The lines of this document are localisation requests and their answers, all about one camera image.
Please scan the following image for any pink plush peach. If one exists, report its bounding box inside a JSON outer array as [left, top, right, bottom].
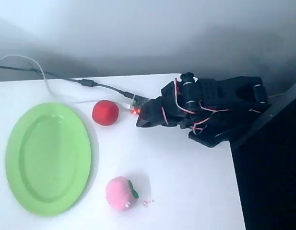
[[105, 176, 140, 212]]

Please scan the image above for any green oval plastic plate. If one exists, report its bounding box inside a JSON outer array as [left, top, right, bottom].
[[5, 102, 93, 211]]

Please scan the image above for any green controller circuit board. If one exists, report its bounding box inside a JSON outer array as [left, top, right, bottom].
[[131, 94, 150, 116]]

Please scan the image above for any red round plush fruit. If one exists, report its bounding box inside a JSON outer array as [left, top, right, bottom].
[[92, 100, 119, 125]]

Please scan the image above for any dark furniture beside table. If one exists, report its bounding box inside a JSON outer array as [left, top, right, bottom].
[[230, 79, 296, 230]]

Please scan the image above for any white USB cable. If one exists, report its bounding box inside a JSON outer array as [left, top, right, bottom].
[[0, 55, 132, 110]]

